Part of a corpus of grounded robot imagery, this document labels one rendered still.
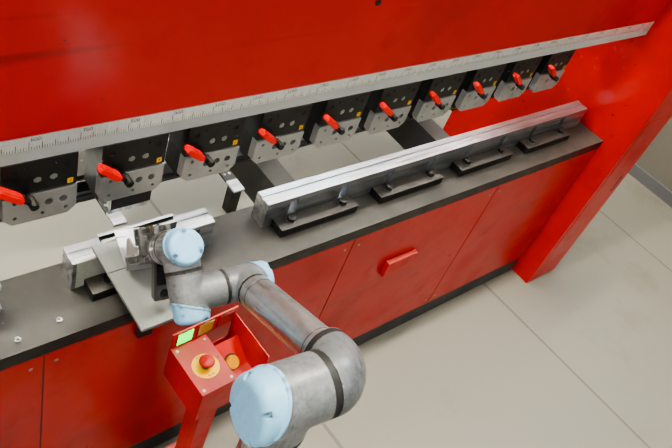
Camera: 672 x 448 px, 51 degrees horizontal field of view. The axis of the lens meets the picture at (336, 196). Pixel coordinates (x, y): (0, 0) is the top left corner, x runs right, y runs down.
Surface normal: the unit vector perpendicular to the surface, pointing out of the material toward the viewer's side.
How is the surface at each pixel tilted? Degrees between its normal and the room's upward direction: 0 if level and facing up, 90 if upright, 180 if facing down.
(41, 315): 0
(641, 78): 90
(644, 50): 90
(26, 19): 90
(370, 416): 0
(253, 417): 83
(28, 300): 0
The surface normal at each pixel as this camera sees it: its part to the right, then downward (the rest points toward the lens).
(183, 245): 0.49, -0.09
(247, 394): -0.79, 0.07
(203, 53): 0.58, 0.66
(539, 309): 0.29, -0.71
